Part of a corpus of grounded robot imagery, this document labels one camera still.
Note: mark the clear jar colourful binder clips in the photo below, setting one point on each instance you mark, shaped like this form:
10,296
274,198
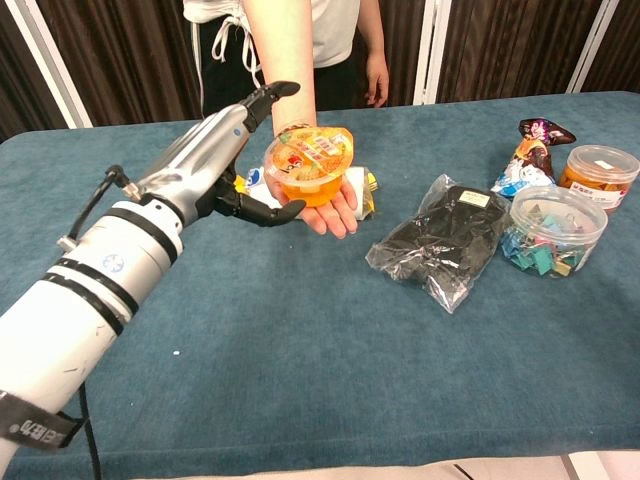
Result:
550,240

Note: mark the cartoon printed snack bag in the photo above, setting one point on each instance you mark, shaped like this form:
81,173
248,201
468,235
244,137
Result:
525,170

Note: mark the black item in clear bag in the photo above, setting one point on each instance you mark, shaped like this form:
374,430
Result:
440,235

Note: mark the white blue yellow snack packet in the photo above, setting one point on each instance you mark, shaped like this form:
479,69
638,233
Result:
360,175

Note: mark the black trousers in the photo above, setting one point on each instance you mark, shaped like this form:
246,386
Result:
225,95

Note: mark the dark purple snack packet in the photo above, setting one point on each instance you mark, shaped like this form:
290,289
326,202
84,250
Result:
542,131

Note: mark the person right forearm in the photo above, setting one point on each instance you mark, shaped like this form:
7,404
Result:
280,60

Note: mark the blue table cloth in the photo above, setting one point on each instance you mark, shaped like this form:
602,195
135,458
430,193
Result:
300,350

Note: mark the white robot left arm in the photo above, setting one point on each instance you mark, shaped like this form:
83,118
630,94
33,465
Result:
75,310

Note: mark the dark brown curtain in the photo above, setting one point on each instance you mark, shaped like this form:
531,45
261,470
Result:
130,55
510,45
620,55
20,90

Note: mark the clear jar orange snacks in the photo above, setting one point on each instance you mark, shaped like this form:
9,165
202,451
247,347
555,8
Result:
600,175

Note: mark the person left hand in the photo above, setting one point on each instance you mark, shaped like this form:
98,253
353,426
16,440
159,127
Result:
377,80

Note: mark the white divider frame post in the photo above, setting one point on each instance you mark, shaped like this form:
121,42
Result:
595,40
50,55
432,50

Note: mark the silver black robot left hand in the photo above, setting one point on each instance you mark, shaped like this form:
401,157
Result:
200,150

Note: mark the person left forearm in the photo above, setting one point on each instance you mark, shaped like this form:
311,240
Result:
372,30

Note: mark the person right hand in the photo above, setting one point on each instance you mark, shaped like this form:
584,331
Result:
330,217

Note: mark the orange jelly cup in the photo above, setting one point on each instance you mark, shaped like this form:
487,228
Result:
310,160

